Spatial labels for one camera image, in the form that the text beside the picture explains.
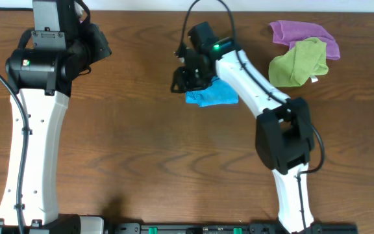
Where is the blue microfiber cloth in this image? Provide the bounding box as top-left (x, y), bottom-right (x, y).
top-left (185, 77), bottom-right (239, 107)

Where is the green cloth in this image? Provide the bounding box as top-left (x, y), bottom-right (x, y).
top-left (268, 37), bottom-right (329, 87)

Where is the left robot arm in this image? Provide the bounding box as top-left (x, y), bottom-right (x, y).
top-left (0, 0), bottom-right (112, 234)

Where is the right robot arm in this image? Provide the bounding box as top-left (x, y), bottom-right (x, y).
top-left (170, 21), bottom-right (317, 233)

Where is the crumpled purple cloth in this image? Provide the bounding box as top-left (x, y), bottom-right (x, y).
top-left (269, 20), bottom-right (340, 60)

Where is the right black cable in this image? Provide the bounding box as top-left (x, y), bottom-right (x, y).
top-left (177, 0), bottom-right (326, 234)

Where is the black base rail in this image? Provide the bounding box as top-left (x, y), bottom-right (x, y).
top-left (104, 222), bottom-right (358, 234)

